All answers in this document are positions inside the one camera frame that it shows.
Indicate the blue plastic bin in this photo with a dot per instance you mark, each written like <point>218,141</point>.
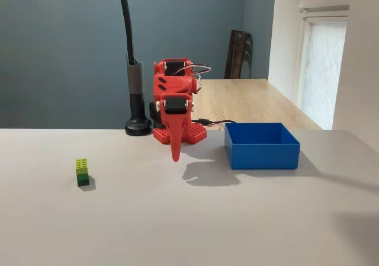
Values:
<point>263,155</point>

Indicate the light wooden table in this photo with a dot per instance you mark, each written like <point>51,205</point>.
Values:
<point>248,100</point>

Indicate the black gooseneck stand grey sleeve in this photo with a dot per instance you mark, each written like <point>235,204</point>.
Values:
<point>135,100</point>

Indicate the white framed window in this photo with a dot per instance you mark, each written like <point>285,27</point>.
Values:
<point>322,70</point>

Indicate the green lego brick stack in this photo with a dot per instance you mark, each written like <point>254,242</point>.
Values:
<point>82,171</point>

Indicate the black table clamp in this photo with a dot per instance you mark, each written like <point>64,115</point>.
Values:
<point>152,112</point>

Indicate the red robot arm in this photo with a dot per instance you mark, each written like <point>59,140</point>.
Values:
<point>171,83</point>

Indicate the dark wooden frame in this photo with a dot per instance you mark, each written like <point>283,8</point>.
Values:
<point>237,55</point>

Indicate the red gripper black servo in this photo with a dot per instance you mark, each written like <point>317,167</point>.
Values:
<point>174,106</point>

